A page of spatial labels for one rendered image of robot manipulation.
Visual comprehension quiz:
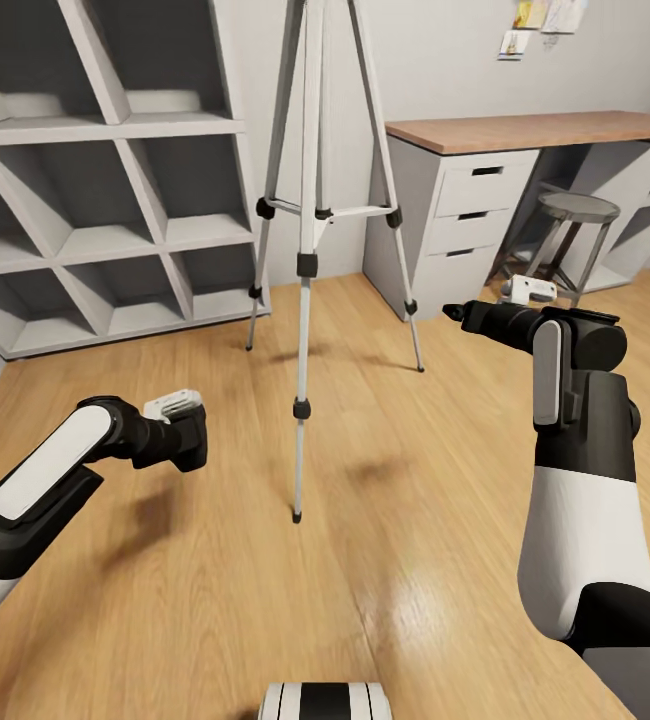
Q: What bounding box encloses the digital camera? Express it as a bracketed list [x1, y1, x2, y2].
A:
[168, 404, 209, 473]

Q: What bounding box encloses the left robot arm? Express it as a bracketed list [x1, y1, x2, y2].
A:
[0, 390, 203, 605]

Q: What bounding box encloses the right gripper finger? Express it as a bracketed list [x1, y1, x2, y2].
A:
[442, 301, 468, 322]

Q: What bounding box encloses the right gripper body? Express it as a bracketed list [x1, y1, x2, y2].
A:
[461, 299, 533, 346]

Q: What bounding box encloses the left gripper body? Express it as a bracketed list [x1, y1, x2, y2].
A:
[133, 417, 203, 470]

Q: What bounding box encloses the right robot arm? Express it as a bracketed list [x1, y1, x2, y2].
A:
[442, 274, 650, 720]

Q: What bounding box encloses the camera tripod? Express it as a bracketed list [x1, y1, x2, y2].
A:
[246, 0, 425, 523]

